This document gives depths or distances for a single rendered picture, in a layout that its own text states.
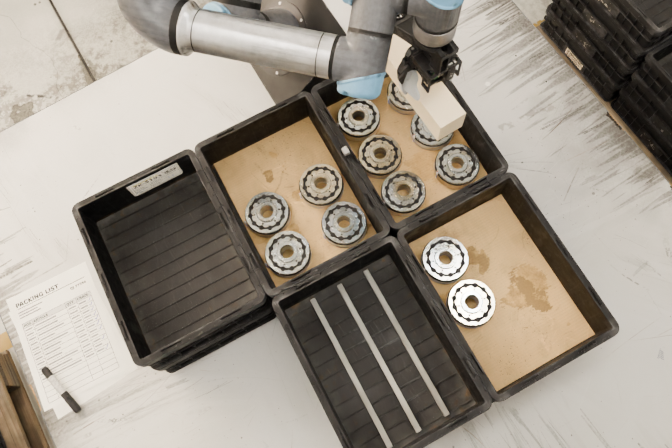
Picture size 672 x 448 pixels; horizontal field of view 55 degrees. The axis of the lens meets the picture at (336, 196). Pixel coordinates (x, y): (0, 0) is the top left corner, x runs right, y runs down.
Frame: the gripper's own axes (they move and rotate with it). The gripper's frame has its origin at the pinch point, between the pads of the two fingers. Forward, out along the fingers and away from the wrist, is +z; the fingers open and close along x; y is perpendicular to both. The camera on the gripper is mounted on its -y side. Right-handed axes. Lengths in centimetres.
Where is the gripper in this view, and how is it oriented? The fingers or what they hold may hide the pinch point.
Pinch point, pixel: (418, 79)
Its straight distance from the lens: 134.9
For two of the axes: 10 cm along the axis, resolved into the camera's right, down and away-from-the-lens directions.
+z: 0.4, 3.3, 9.4
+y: 5.2, 8.0, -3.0
